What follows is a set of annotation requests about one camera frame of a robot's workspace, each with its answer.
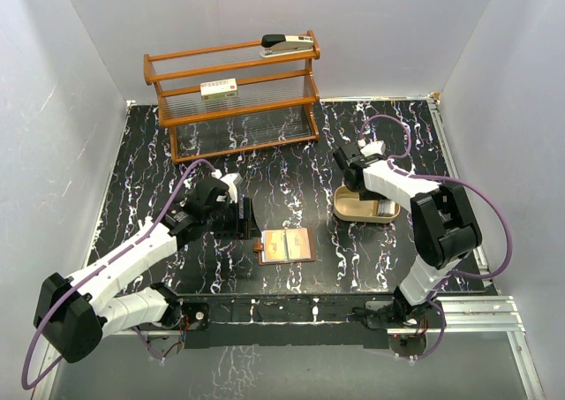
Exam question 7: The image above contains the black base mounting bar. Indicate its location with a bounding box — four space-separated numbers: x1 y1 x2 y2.
178 291 447 351

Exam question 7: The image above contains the orange credit card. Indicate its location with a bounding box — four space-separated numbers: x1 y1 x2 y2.
262 230 287 262
286 228 311 260

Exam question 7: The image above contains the beige oval tray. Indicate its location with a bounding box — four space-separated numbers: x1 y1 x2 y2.
334 185 401 224

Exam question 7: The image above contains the brown leather card holder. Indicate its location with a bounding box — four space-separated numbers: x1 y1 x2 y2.
253 228 316 266

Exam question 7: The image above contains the stack of cards in tray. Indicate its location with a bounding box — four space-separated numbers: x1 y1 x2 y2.
376 200 396 217

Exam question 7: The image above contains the white and red staples box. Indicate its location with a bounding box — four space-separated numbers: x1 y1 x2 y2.
200 78 238 102

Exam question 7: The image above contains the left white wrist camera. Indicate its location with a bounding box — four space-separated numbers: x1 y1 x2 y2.
211 170 242 203

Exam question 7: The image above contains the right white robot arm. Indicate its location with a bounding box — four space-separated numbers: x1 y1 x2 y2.
333 142 482 327

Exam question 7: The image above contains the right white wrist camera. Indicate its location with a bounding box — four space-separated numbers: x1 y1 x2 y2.
358 140 386 156

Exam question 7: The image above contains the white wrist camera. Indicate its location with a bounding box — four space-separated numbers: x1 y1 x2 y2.
358 140 386 156
211 170 242 203

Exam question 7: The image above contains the black and beige stapler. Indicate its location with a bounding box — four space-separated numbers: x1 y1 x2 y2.
260 34 314 58

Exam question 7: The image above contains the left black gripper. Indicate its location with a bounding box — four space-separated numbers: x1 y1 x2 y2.
204 198 260 240

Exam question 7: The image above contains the wooden three-tier shelf rack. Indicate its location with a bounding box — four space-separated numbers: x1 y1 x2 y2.
143 30 320 163

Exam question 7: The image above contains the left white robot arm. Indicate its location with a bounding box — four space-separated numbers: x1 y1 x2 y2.
34 173 261 363

